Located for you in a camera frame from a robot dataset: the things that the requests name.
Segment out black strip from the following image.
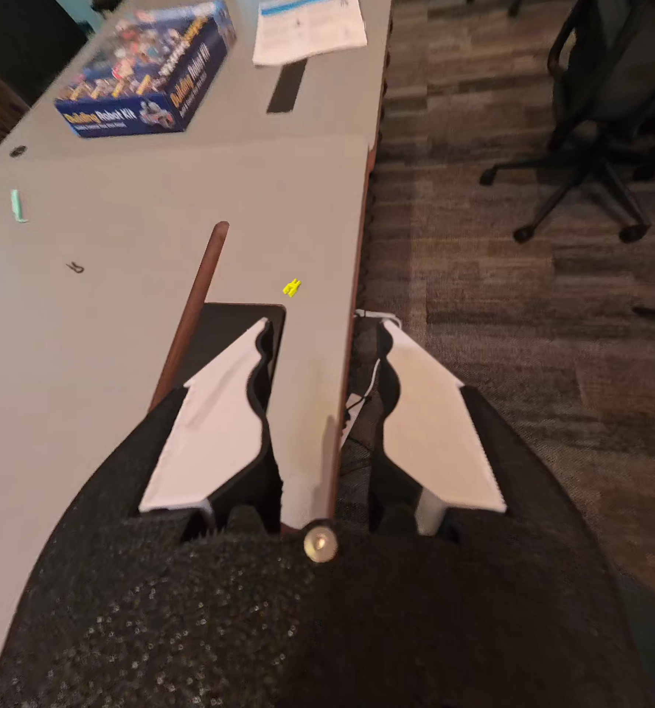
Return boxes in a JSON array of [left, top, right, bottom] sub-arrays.
[[265, 57, 310, 115]]

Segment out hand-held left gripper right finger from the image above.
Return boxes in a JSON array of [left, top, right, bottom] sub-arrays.
[[375, 321, 508, 513]]

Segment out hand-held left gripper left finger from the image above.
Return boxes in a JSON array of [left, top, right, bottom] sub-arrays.
[[138, 317, 276, 514]]

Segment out black office chair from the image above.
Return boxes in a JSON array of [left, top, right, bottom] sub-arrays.
[[479, 0, 655, 245]]

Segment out white cable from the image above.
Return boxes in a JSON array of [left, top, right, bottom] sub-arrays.
[[340, 309, 404, 444]]

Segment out white paper sheets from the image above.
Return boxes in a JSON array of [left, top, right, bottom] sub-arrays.
[[251, 0, 369, 68]]

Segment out blue robot kit box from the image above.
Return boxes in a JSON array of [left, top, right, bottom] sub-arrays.
[[54, 0, 238, 139]]

